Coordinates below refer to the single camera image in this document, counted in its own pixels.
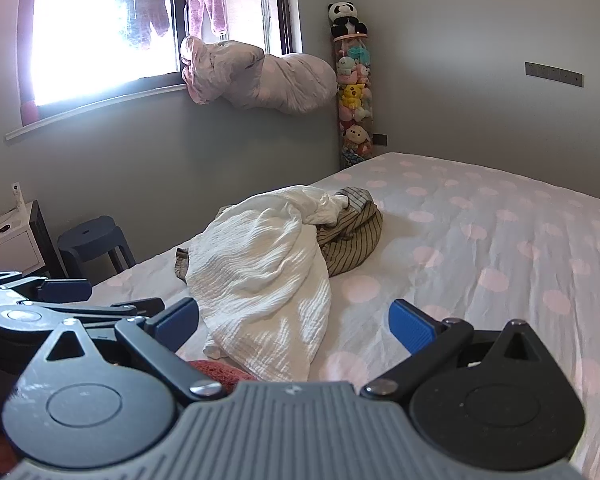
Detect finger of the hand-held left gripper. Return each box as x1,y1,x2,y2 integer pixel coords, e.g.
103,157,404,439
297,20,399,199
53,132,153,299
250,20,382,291
0,271,94,304
0,298,166,331

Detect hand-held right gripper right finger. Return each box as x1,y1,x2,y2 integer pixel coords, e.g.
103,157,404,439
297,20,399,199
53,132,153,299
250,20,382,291
361,299,566,402

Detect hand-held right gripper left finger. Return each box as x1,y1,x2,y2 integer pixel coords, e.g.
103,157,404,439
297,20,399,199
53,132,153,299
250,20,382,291
27,298,227,403

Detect white crinkled garment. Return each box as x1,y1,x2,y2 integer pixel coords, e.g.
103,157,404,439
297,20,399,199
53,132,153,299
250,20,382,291
185,185,352,384

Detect dark blue stool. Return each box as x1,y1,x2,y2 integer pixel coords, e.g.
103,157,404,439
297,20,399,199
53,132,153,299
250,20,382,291
56,215,137,279

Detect white nightstand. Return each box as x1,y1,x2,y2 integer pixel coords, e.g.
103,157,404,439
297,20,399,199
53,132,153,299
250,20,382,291
0,200,60,277

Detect white tissue box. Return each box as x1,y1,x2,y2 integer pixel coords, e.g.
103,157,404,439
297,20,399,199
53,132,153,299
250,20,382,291
0,212,30,237

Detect olive striped garment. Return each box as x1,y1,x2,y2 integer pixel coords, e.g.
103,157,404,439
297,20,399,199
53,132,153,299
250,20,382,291
174,186,384,282

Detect polka dot bed sheet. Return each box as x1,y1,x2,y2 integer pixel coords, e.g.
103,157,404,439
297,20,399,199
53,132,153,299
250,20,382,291
87,151,600,480

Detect window sill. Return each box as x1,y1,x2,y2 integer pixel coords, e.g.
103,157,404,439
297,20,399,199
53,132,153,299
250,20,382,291
4,82,191,145

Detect stuffed plush toys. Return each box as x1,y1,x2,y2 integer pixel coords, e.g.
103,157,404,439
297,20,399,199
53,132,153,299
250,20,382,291
332,35,376,171

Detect window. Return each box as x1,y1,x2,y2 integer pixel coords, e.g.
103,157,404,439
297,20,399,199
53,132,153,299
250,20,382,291
19,0,304,112

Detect pale pink rolled duvet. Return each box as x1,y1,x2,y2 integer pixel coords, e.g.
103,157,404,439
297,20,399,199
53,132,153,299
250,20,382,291
180,35,339,116

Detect dark hanging garment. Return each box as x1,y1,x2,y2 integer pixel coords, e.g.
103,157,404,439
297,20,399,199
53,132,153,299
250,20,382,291
100,0,173,52

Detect panda plush toy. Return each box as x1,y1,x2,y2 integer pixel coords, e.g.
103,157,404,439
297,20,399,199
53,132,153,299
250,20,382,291
328,1,370,40

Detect grey wall switch panel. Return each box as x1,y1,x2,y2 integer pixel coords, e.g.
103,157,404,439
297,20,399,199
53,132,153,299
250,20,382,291
525,61,585,87

